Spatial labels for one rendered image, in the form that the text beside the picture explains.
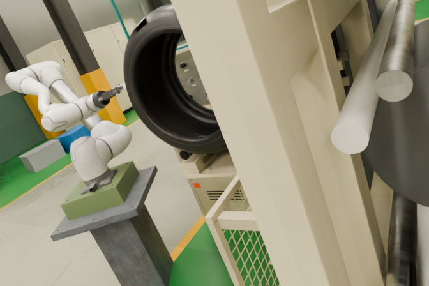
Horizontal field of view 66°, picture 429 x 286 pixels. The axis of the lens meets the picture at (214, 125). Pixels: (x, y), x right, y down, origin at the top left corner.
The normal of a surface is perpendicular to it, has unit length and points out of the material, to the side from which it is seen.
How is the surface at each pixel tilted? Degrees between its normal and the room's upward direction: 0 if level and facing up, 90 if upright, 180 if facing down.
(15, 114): 90
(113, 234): 90
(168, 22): 78
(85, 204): 90
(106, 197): 90
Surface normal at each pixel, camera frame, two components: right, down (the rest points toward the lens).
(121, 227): -0.03, 0.33
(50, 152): 0.73, -0.06
